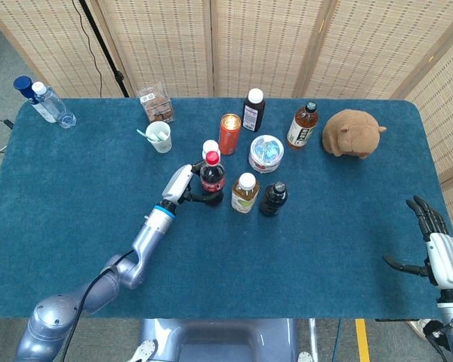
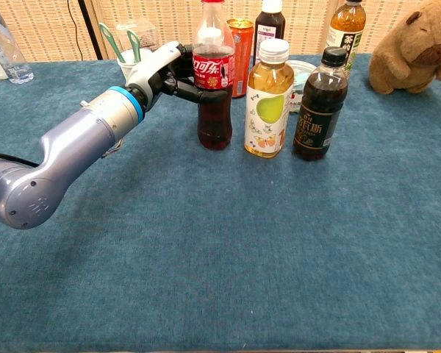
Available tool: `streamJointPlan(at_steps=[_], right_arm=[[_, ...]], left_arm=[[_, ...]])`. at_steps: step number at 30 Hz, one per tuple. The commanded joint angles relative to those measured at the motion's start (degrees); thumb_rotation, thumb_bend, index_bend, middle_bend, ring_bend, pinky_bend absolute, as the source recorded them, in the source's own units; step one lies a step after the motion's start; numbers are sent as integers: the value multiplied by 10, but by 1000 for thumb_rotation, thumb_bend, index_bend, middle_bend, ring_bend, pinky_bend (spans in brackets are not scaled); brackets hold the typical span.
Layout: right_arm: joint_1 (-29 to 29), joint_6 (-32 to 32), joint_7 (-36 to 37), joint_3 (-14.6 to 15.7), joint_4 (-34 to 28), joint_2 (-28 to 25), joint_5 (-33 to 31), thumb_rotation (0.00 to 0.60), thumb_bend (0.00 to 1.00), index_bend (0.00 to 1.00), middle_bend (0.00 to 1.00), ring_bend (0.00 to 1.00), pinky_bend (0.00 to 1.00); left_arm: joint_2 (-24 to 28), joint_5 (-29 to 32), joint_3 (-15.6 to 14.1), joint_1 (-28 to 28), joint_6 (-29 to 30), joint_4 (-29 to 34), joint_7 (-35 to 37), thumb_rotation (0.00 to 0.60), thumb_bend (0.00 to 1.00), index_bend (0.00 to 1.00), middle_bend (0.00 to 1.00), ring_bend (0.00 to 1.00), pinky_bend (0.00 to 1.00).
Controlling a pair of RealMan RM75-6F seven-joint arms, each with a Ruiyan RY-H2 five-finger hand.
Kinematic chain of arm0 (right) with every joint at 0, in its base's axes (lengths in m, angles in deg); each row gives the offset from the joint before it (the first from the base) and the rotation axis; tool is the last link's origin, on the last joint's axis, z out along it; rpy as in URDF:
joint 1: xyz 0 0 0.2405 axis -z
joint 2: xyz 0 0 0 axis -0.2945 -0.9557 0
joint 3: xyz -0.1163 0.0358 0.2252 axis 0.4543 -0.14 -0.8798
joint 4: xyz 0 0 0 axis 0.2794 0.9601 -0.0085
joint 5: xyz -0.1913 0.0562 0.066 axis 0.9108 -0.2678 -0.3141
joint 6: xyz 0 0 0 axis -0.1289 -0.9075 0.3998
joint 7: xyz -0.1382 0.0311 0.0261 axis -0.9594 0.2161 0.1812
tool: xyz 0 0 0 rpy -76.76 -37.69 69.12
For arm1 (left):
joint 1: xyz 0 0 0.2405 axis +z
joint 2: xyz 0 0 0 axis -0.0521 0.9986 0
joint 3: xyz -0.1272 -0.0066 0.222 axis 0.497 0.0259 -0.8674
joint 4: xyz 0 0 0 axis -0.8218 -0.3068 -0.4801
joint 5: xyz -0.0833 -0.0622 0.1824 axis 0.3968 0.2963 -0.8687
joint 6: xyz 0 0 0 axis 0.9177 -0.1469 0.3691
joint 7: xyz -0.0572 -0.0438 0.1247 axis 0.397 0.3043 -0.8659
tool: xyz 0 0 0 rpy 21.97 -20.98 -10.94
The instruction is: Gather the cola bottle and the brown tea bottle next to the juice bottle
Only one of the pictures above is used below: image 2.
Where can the amber tea bottle green label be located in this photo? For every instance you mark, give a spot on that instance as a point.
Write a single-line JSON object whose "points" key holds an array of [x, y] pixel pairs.
{"points": [[347, 25]]}

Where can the clear plastic snack box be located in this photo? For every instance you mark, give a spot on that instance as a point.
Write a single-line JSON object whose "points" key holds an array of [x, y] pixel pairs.
{"points": [[148, 35]]}

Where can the red label cola bottle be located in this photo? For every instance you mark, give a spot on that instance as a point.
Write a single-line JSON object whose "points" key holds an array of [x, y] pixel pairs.
{"points": [[213, 121]]}

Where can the brown capybara plush toy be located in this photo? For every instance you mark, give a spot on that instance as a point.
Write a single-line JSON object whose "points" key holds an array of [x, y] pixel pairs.
{"points": [[411, 55]]}

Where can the yellow juice bottle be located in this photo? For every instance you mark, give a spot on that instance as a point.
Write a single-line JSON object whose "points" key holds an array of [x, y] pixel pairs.
{"points": [[268, 110]]}

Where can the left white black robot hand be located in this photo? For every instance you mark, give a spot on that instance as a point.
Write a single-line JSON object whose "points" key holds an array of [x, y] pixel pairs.
{"points": [[150, 71]]}

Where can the white paper cup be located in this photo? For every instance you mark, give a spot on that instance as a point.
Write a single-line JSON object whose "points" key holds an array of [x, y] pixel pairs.
{"points": [[126, 68]]}

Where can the long green plastic spoon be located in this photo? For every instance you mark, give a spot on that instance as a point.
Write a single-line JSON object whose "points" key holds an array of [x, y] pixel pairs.
{"points": [[110, 38]]}

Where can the blue tablecloth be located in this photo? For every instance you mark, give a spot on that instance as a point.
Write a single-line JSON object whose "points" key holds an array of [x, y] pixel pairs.
{"points": [[220, 239]]}

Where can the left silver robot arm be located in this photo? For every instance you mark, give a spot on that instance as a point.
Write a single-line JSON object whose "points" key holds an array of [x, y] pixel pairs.
{"points": [[77, 143]]}

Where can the black-label dark drink bottle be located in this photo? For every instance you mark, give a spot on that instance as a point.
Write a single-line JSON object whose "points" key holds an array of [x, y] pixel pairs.
{"points": [[318, 117]]}

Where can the clear empty water bottle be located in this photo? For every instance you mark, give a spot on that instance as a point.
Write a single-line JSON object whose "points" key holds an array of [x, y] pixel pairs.
{"points": [[11, 55]]}

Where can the dark juice bottle white cap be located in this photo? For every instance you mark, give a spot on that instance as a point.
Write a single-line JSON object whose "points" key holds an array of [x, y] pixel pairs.
{"points": [[269, 25]]}

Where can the black stand pole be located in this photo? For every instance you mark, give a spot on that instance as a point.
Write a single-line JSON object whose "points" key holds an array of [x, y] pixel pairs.
{"points": [[90, 29]]}

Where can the beige bamboo folding screen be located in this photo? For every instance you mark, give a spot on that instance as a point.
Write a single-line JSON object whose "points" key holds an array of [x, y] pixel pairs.
{"points": [[36, 29]]}

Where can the orange drink can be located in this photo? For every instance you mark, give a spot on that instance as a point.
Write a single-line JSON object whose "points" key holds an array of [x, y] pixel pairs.
{"points": [[243, 55]]}

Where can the round clear lidded container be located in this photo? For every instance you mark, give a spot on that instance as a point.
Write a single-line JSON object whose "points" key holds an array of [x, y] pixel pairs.
{"points": [[299, 79]]}

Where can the short green plastic spoon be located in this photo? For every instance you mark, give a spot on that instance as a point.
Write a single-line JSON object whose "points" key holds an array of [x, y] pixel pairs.
{"points": [[134, 44]]}

